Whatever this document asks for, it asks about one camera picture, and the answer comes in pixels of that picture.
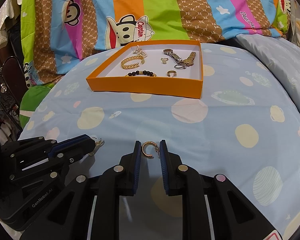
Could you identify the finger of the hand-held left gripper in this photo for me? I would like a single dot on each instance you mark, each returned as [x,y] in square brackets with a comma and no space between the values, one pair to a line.
[72,143]
[80,155]

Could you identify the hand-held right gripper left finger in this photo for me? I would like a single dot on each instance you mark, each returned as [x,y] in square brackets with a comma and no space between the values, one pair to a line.
[137,170]

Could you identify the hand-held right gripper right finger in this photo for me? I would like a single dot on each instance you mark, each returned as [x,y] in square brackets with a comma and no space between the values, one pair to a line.
[164,170]

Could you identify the gold hoop earring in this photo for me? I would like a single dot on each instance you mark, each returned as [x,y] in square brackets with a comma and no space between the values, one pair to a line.
[98,143]
[145,152]

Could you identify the orange jewelry box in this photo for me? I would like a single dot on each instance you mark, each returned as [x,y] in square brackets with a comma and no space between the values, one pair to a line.
[145,86]

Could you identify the gold woven bangle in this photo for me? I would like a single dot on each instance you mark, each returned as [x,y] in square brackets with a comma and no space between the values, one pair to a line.
[130,63]

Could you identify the small pearl earring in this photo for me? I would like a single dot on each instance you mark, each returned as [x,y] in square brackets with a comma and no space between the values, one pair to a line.
[164,60]

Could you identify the gold wristwatch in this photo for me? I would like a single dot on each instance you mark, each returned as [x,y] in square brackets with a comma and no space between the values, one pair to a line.
[189,59]

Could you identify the silver wristwatch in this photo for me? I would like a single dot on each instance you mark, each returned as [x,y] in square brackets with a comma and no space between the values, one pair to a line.
[173,55]

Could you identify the blue planet print bedsheet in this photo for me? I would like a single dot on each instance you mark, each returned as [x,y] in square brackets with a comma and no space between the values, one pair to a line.
[215,135]

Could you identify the black chair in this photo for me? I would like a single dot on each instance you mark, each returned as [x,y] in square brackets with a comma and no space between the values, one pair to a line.
[13,72]

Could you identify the hanging clothes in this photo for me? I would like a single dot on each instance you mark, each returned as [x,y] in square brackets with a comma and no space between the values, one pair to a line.
[7,20]

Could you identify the striped cartoon monkey blanket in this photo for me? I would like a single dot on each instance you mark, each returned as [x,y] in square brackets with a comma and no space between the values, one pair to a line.
[165,10]

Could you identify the pale blue quilt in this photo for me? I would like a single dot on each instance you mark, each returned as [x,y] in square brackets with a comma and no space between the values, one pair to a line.
[282,60]

